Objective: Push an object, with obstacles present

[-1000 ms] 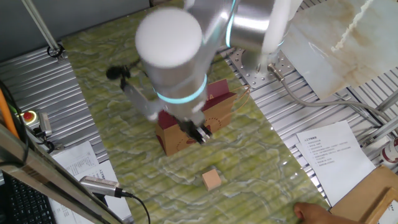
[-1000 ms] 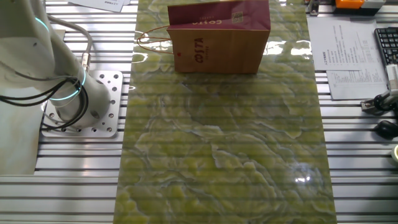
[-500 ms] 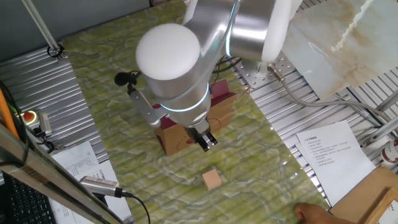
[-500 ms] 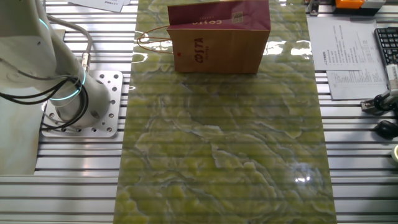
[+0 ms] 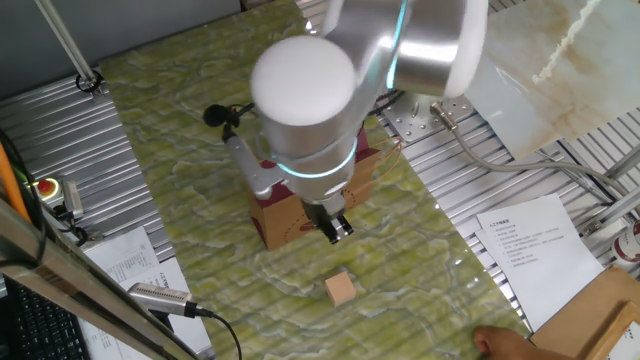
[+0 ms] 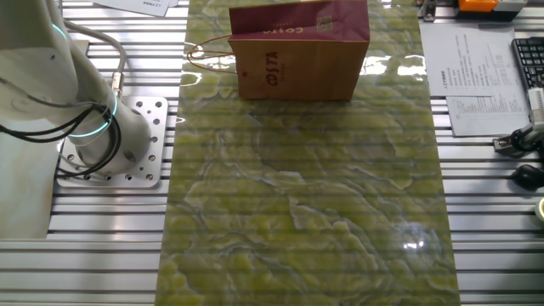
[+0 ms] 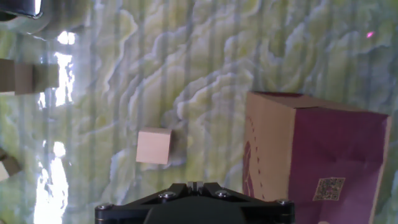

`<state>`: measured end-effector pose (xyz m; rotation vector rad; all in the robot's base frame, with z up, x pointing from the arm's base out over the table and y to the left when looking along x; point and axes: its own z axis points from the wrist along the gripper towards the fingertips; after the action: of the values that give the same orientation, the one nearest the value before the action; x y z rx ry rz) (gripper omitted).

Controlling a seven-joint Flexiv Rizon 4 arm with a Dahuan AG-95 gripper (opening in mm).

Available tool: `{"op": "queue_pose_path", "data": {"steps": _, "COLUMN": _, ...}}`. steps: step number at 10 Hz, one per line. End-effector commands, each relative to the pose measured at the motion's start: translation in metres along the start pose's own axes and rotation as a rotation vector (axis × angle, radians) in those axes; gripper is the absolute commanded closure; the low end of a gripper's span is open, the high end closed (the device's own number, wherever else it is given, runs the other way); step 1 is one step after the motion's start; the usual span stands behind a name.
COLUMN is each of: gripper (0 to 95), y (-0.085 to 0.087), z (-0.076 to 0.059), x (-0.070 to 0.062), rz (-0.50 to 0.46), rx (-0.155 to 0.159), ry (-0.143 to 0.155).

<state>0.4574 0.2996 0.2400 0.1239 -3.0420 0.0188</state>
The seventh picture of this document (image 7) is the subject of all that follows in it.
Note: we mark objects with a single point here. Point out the small wooden cube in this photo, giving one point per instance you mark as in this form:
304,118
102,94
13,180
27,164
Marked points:
154,146

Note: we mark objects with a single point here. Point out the green marble pattern mat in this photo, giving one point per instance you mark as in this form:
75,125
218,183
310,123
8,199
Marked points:
202,62

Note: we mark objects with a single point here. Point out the Costa kraft maroon paper bag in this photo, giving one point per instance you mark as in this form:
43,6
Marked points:
326,149

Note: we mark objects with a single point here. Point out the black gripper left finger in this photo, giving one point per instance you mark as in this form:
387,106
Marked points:
124,211

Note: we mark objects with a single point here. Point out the brown box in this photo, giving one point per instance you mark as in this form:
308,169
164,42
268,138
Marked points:
18,77

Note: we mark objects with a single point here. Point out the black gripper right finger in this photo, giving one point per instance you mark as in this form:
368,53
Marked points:
267,213

